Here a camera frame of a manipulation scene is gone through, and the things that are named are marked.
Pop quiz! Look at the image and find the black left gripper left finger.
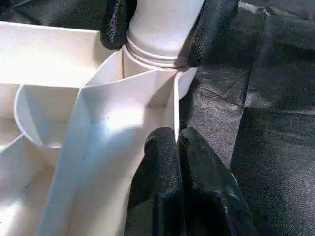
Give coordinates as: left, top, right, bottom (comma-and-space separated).
124, 127, 184, 236

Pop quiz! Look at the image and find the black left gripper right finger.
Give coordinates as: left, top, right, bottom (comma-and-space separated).
178, 126, 257, 236

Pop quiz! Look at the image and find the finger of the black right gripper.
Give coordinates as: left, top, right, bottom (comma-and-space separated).
100, 0, 138, 51
175, 0, 241, 68

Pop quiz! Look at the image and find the white plastic table leg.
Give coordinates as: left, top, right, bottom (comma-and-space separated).
122, 0, 205, 70

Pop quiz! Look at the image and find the white plastic table top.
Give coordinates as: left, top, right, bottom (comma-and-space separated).
0, 21, 198, 236

